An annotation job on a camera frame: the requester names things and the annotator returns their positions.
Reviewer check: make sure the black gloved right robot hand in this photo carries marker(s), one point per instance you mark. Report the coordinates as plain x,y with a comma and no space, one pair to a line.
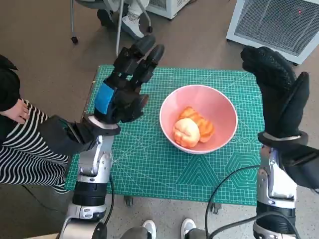
279,99

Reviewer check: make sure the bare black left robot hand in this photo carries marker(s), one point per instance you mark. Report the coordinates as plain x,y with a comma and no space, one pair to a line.
127,82

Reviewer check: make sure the grey chair with casters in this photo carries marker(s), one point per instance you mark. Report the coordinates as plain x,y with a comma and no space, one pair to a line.
118,32

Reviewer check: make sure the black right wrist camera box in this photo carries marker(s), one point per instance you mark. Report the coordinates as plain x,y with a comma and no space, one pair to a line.
301,164

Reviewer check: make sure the person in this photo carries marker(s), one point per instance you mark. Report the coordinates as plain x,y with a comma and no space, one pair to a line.
25,154
132,23

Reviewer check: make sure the pink bowl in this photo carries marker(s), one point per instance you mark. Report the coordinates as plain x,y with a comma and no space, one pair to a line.
172,107

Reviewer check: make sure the green cutting mat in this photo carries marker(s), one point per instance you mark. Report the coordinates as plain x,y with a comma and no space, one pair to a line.
149,169

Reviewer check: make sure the white unit with metal grille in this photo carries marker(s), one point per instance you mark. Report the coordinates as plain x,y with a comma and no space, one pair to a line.
274,25

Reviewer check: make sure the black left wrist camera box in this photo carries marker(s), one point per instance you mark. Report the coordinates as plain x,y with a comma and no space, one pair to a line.
59,137

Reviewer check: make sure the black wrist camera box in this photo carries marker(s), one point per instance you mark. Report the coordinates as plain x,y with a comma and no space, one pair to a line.
59,137
301,164

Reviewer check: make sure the white cabinet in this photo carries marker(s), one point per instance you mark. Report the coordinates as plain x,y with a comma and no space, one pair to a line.
172,10

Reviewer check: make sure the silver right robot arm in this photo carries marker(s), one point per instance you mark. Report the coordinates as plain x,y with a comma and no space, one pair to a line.
276,179

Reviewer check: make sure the long striped toy bread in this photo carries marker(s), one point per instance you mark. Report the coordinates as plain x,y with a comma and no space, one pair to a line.
207,128

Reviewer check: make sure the robot right leg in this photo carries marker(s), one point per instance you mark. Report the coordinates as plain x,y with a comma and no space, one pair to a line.
188,226

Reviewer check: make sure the black table caster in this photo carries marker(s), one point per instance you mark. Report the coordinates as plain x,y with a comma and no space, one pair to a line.
216,208
128,201

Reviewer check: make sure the round toy bread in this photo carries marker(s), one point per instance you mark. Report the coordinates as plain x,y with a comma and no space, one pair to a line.
187,133

